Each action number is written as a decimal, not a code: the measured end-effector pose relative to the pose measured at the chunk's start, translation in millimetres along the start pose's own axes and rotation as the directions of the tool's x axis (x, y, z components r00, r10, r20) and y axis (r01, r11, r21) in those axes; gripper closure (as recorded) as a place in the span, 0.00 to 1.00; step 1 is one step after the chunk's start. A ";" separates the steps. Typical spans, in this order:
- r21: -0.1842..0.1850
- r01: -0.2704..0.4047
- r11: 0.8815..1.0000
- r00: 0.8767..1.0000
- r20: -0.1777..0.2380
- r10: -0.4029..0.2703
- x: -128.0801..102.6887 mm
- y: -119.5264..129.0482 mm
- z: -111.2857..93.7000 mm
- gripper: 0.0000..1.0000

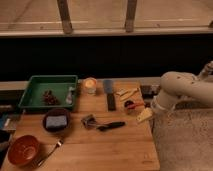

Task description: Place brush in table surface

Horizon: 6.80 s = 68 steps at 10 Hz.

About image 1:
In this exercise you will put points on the red black small object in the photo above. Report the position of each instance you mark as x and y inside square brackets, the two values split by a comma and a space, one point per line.
[129, 104]

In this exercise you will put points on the cream wooden pieces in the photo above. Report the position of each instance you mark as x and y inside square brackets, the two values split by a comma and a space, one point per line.
[126, 93]

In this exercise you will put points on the wooden cutting board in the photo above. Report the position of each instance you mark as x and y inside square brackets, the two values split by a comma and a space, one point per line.
[128, 148]

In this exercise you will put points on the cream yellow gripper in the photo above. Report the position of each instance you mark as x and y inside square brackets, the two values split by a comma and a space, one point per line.
[144, 115]

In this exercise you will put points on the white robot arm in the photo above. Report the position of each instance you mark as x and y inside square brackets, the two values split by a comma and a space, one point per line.
[177, 85]

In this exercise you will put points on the blue sponge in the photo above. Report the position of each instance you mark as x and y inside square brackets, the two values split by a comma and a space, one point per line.
[56, 121]

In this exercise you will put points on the orange bowl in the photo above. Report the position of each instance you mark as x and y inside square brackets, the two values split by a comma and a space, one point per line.
[23, 150]

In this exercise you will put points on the silver fork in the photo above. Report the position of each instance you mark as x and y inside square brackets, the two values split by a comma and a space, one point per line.
[43, 159]

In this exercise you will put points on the glass cup with yellow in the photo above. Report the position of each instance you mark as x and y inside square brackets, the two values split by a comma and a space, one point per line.
[90, 85]

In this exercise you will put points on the green plastic tray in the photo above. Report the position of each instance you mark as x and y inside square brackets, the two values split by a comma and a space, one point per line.
[32, 98]

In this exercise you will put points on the dark round bowl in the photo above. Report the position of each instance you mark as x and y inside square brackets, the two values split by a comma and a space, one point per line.
[56, 112]

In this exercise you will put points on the dark grapes bunch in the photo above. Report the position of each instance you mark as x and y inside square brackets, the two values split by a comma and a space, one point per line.
[49, 98]

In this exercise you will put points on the small clear bottle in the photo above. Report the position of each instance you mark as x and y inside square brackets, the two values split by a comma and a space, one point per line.
[69, 98]

